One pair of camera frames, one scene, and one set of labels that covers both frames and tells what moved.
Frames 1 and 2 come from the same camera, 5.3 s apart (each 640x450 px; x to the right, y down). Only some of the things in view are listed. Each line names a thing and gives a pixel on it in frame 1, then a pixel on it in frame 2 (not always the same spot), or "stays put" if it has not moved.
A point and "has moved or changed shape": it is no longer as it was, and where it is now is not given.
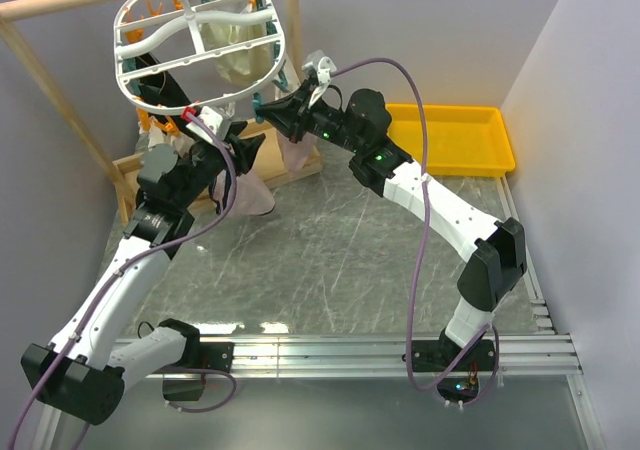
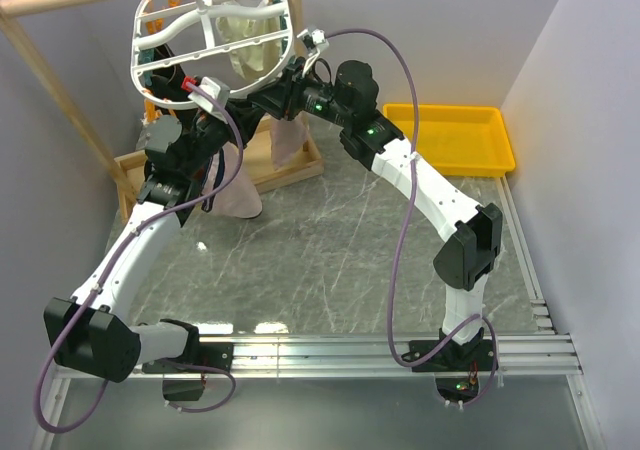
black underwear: [160, 88] -> [167, 81]
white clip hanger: [183, 49] has moved or changed shape
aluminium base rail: [520, 355] stays put
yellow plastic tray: [466, 140] stays put
